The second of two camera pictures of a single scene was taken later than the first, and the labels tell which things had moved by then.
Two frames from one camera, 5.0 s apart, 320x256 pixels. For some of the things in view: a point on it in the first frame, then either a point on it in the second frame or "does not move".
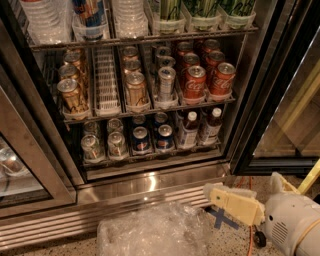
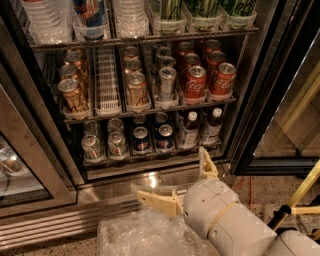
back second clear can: [114, 125] does not move
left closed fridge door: [36, 170] does not move
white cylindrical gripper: [289, 216] -> [207, 202]
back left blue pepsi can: [139, 119] does not move
